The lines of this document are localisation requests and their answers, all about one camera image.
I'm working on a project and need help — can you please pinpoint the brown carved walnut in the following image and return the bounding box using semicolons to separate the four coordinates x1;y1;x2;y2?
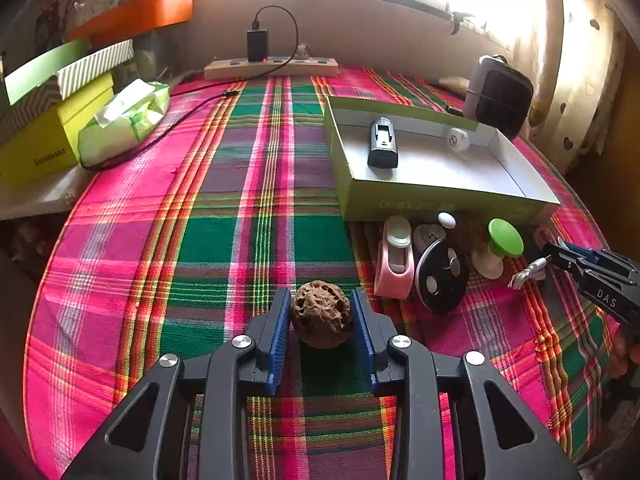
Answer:
291;281;353;348

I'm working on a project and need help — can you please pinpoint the beige cone-shaped object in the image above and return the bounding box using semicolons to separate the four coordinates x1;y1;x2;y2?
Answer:
430;76;471;95

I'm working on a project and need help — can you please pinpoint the pink paper punch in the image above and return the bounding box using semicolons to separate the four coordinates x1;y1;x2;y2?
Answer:
374;216;416;301
413;224;447;251

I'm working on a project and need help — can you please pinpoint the green tissue pack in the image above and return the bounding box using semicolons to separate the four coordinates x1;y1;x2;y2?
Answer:
77;79;172;166

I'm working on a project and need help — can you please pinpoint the orange box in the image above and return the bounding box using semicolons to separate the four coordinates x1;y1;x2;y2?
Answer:
65;0;195;48

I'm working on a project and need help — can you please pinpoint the green knob with white base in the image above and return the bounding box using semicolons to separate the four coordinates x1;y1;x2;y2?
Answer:
470;218;524;279

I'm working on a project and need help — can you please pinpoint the black window latch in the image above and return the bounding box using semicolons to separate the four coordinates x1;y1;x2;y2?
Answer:
450;11;476;36

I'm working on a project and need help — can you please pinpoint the pink green plaid tablecloth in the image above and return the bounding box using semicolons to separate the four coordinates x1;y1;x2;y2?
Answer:
25;65;626;480

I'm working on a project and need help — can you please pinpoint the beige power strip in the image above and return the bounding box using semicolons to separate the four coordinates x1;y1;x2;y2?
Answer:
204;57;339;81

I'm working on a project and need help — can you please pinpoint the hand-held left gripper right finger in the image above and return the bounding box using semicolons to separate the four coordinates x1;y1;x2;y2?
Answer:
352;287;581;480

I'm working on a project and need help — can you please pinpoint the yellow-green cardboard box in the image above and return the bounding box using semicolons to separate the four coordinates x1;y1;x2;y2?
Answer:
0;72;116;188

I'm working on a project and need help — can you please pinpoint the striped green white box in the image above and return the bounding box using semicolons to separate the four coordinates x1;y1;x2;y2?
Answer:
0;39;135;111

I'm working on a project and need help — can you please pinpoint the person's right hand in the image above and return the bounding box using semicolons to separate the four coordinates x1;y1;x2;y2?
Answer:
610;331;640;381

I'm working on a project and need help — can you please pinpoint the white usb cable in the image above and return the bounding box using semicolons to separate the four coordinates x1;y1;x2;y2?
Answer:
507;255;551;290

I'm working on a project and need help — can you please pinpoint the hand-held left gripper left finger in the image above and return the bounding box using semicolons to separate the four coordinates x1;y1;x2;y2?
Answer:
62;287;293;480

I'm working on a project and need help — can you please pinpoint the black charging cable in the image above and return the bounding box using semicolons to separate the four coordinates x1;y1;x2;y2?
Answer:
79;6;300;170

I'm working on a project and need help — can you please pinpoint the green white cardboard box tray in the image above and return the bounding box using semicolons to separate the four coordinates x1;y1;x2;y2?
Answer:
322;95;561;223

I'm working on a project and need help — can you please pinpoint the cream heart-pattern curtain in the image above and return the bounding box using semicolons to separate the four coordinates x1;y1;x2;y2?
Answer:
530;0;626;171

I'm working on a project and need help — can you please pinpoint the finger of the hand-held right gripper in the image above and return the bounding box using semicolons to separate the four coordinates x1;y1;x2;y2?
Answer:
544;243;592;284
559;240;609;264

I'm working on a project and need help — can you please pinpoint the grey black space heater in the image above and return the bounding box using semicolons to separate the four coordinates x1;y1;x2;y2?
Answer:
463;54;534;142

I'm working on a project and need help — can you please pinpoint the black charger adapter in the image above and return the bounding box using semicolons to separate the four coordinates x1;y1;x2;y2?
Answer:
246;20;271;62

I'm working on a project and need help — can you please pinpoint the black round disc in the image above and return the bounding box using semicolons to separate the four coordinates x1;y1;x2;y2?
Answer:
415;239;470;317

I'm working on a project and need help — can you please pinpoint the black rectangular device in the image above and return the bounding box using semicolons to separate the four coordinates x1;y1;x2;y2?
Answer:
367;116;399;170

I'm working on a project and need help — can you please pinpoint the white board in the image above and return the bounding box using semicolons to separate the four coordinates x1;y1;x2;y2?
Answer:
0;164;93;222

